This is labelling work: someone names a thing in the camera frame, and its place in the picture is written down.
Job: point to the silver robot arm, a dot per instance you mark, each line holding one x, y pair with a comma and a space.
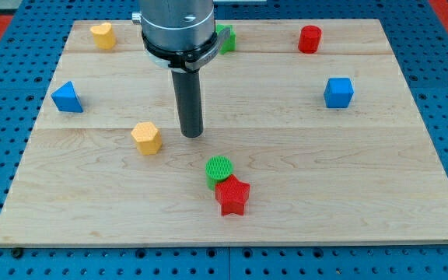
180, 35

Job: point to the green circle block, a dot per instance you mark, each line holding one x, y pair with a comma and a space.
217, 170

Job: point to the red star block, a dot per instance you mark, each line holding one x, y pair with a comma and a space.
232, 195

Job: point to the green star block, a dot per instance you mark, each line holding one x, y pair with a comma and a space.
230, 43

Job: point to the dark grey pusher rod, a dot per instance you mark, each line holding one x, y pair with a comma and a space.
188, 98

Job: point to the yellow hexagon block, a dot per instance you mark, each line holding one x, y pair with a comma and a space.
147, 138

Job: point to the wooden board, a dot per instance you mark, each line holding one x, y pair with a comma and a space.
367, 174

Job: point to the blue cube block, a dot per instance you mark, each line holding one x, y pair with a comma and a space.
338, 93

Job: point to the red cylinder block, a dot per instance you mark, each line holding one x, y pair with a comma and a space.
309, 39

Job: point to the yellow heart block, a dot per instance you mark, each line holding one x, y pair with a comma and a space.
103, 36

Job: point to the blue triangle block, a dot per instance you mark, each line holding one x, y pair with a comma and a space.
66, 99

